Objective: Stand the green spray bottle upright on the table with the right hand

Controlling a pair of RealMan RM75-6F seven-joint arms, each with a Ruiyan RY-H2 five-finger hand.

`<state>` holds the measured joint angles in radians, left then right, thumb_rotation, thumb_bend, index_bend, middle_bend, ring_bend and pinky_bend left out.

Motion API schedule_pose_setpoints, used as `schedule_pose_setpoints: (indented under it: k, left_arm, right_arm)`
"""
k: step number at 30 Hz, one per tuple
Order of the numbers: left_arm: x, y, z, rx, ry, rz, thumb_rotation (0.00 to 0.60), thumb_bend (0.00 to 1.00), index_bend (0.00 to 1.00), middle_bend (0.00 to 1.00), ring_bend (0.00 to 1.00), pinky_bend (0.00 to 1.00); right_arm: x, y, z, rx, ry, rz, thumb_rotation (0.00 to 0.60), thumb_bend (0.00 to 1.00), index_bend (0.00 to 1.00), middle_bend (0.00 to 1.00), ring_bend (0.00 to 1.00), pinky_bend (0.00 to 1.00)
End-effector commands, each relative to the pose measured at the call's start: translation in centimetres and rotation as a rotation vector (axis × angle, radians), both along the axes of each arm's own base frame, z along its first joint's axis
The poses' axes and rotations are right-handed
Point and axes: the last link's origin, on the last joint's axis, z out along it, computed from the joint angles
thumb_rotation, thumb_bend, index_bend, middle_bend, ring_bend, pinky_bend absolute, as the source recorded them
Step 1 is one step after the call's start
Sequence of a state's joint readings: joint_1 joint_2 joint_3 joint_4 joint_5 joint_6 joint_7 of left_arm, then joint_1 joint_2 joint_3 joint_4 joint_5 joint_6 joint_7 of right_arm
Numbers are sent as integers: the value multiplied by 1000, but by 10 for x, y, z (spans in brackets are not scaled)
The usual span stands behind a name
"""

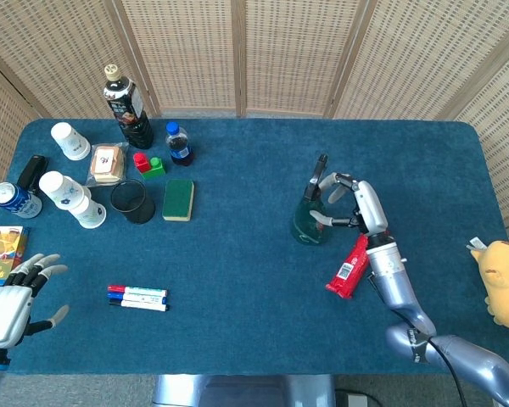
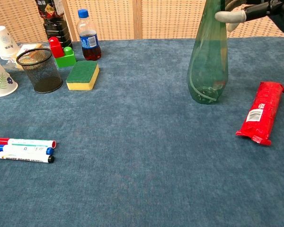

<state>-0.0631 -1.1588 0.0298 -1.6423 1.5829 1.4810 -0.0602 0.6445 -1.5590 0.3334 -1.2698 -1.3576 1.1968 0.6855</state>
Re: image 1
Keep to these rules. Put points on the black stapler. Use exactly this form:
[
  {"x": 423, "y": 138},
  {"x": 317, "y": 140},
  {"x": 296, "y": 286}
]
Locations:
[{"x": 31, "y": 171}]

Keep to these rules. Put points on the red toy block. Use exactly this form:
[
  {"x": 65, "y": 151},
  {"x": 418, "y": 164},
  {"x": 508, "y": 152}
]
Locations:
[{"x": 141, "y": 162}]

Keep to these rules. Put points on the black whiteboard marker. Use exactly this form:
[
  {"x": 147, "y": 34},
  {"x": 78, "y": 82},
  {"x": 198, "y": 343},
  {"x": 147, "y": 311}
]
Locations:
[{"x": 140, "y": 304}]

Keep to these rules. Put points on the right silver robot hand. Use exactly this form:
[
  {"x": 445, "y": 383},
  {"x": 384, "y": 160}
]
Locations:
[{"x": 371, "y": 207}]

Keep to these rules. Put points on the silver robot torso base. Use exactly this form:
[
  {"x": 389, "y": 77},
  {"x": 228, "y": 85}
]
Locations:
[{"x": 237, "y": 392}]

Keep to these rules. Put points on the woven rattan folding screen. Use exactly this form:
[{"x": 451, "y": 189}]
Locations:
[{"x": 280, "y": 55}]

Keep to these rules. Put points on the grey floor box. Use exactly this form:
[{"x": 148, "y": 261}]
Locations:
[{"x": 356, "y": 399}]

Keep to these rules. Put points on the black mesh pen holder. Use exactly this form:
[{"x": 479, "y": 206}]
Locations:
[{"x": 133, "y": 203}]

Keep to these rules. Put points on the white printed paper cup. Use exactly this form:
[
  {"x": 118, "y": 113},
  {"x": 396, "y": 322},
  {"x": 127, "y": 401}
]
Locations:
[
  {"x": 59, "y": 188},
  {"x": 70, "y": 140}
]

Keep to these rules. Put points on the blue whiteboard marker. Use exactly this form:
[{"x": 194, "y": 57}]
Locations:
[{"x": 115, "y": 295}]

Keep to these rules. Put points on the blue carpet table cover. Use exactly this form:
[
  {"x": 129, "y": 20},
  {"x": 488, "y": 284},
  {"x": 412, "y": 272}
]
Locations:
[{"x": 237, "y": 322}]

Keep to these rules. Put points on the tall dark tea bottle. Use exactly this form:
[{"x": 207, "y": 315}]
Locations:
[{"x": 129, "y": 114}]

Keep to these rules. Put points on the red whiteboard marker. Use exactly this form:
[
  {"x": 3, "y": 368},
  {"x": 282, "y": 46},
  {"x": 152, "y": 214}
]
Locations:
[{"x": 140, "y": 291}]

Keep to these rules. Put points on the red snack package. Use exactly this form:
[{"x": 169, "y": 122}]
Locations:
[{"x": 348, "y": 271}]

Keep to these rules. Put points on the blue beverage can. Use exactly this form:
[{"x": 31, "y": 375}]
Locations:
[{"x": 17, "y": 203}]

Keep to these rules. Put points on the white fern-print paper cup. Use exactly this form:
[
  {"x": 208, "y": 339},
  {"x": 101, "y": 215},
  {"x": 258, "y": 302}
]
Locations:
[{"x": 89, "y": 214}]

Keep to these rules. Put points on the green toy block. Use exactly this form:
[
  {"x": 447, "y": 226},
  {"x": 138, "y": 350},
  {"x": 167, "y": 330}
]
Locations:
[{"x": 156, "y": 168}]

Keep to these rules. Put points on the green transparent spray bottle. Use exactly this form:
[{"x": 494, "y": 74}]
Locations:
[{"x": 305, "y": 229}]

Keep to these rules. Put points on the plastic-wrapped sandwich bread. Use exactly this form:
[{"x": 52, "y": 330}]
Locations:
[{"x": 106, "y": 163}]

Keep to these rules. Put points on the yellow plush toy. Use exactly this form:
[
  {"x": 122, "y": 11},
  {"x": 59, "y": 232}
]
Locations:
[{"x": 507, "y": 288}]

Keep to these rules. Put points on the green and yellow sponge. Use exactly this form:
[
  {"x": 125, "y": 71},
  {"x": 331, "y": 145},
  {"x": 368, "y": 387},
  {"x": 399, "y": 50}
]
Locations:
[{"x": 178, "y": 198}]

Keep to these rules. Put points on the small blue-capped cola bottle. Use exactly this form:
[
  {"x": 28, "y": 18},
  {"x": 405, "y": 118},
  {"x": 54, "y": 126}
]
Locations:
[{"x": 179, "y": 146}]

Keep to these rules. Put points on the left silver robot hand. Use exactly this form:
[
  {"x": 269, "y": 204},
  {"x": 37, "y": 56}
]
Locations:
[{"x": 2, "y": 311}]

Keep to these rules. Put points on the yellow cardboard snack box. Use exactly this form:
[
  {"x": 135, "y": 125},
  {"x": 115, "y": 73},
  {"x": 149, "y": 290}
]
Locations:
[{"x": 0, "y": 246}]

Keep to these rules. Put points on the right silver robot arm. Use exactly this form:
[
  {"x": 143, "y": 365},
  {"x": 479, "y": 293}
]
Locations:
[{"x": 390, "y": 271}]

